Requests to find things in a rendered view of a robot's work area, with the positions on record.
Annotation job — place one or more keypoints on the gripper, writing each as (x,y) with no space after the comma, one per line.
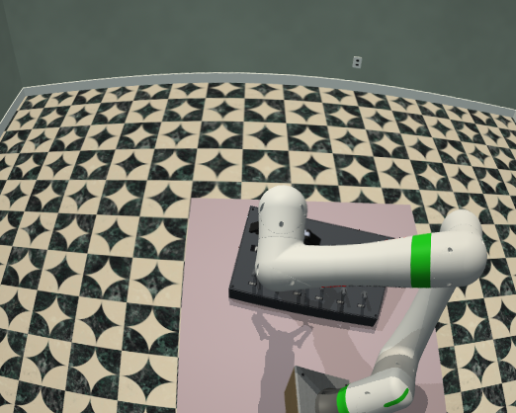
(309,237)

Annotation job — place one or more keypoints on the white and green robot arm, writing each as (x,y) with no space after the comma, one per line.
(454,257)

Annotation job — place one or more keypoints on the dark grey switch console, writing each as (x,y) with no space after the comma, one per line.
(360,305)

